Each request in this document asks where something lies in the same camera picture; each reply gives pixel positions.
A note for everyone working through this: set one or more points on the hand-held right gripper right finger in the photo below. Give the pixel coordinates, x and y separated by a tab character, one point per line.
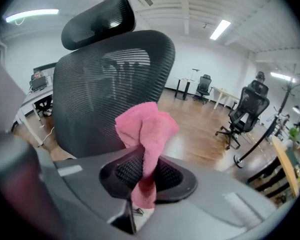
202	209

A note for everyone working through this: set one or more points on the round wooden table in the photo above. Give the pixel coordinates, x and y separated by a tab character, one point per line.
286	164

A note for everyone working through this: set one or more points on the black mesh chair headrest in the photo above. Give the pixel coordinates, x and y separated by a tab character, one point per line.
97	21

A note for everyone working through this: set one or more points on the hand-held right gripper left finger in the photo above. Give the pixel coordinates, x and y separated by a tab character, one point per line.
77	179

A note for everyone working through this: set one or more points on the white desk lamp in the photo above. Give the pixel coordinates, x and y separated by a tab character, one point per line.
195	71

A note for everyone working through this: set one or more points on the pink cloth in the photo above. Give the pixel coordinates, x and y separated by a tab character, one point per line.
150	129

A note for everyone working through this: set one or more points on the small standing desk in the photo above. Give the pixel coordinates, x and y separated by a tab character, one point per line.
183	89

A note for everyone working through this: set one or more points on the white table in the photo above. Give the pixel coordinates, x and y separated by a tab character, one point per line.
223	94

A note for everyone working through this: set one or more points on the black laptop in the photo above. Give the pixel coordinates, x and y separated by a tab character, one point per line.
39	83

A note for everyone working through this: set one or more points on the long ceiling light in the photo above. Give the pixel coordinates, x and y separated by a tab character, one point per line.
32	14
220	29
282	76

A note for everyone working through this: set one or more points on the black office chair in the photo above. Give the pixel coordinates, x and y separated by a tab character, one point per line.
203	87
250	114
45	106

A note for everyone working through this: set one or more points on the white desk frame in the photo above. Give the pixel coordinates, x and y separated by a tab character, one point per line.
32	99

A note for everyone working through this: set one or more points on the black coat rack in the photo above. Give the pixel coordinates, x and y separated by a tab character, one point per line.
270	131

